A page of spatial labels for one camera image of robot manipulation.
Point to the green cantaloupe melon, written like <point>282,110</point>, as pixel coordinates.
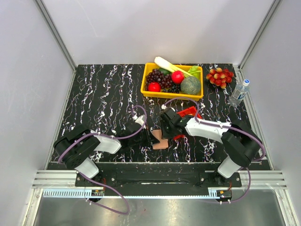
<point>191,85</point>

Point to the white leek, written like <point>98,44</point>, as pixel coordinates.
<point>159,61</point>

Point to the dark blueberry bunch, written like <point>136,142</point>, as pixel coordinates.
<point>173,89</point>

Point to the red plastic bin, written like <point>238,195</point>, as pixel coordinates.
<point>188,111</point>

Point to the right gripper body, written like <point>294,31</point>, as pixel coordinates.
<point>167,132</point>

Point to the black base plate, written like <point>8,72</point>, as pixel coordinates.
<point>193,178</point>

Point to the clear water bottle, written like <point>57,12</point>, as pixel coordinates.
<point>238,94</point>

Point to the pink leather card holder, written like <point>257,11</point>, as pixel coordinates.
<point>163,143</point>

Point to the red apple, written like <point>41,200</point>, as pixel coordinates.
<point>177,77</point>

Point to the red lychee bunch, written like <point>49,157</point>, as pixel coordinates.
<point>220,77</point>

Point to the green lettuce leaf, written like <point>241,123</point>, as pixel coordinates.
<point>194,71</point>

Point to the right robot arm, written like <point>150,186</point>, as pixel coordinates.
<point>238,140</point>

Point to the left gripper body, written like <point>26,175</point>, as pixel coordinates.
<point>144,139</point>

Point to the purple grape bunch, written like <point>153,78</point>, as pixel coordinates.
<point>156,76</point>

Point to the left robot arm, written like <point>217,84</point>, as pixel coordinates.
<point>74,149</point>

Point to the red tomato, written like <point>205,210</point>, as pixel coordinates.
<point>154,87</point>

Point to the yellow plastic tray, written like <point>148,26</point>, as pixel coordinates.
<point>150,66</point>

